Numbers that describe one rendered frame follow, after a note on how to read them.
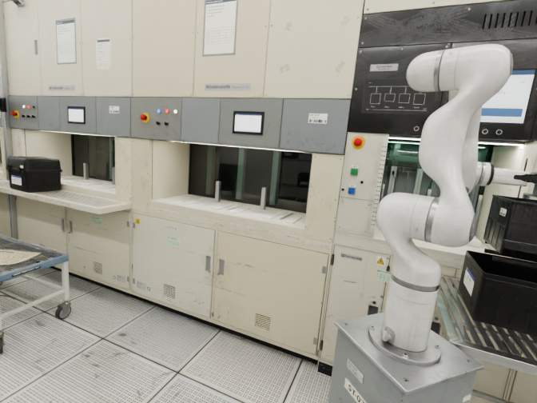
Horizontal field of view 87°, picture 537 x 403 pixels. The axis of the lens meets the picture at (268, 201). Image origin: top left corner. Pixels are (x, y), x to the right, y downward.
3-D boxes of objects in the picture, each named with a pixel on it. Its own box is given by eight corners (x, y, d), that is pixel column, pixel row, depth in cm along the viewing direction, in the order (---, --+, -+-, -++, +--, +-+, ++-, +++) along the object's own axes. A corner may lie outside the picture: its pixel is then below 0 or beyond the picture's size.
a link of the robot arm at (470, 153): (487, 117, 80) (475, 200, 97) (481, 94, 90) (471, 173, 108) (449, 121, 85) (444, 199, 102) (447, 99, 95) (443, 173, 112)
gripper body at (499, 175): (479, 184, 107) (517, 187, 103) (487, 185, 98) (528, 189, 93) (483, 164, 106) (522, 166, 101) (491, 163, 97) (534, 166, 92)
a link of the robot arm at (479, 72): (407, 234, 84) (473, 250, 74) (394, 237, 75) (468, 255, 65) (443, 61, 80) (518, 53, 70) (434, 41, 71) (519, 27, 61)
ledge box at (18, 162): (4, 188, 227) (1, 155, 223) (44, 185, 252) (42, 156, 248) (25, 193, 215) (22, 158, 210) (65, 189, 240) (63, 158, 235)
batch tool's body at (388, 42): (314, 377, 166) (361, 9, 132) (340, 303, 253) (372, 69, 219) (499, 446, 133) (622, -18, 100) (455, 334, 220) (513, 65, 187)
